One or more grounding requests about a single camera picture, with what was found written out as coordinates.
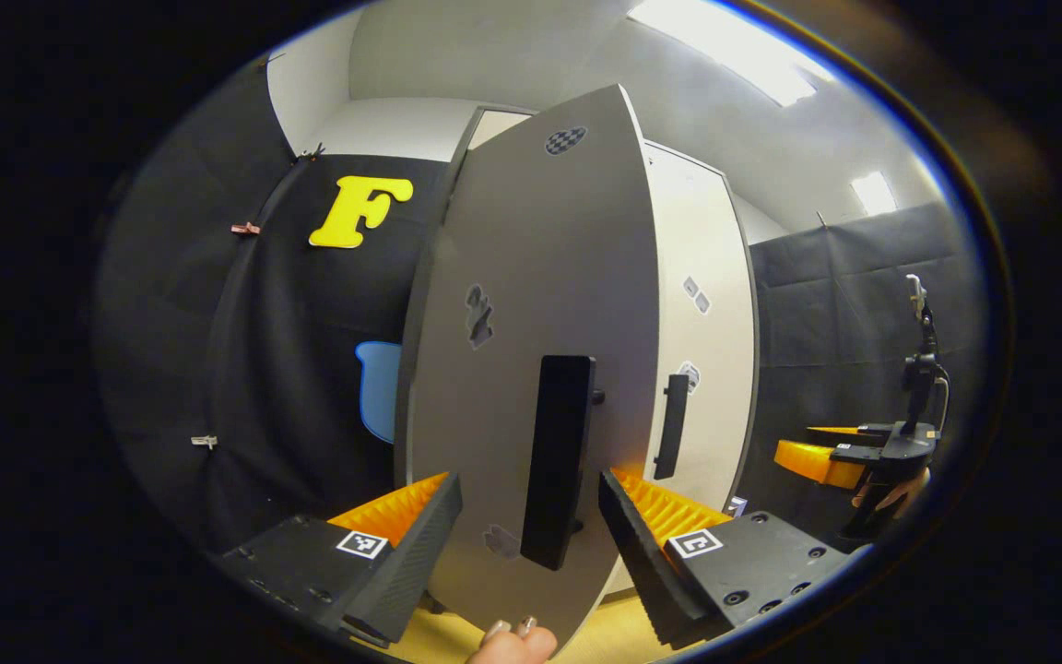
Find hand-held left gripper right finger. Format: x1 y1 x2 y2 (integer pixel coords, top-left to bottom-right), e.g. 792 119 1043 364
598 466 853 651

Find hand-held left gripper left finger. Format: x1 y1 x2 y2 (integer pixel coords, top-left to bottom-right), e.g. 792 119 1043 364
220 472 465 646

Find grey cabinet door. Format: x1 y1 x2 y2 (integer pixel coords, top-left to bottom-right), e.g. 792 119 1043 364
392 84 662 653
642 139 760 519

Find black backdrop cloth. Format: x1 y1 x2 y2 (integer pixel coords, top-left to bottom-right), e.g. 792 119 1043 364
736 202 985 547
96 55 460 556

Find small ceiling light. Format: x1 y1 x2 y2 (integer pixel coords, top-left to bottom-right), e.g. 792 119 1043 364
851 170 899 217

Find long ceiling light panel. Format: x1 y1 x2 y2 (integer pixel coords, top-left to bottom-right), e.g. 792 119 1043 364
627 0 838 108

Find black door handle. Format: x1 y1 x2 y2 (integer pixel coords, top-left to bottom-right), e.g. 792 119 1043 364
653 373 691 481
519 354 607 572

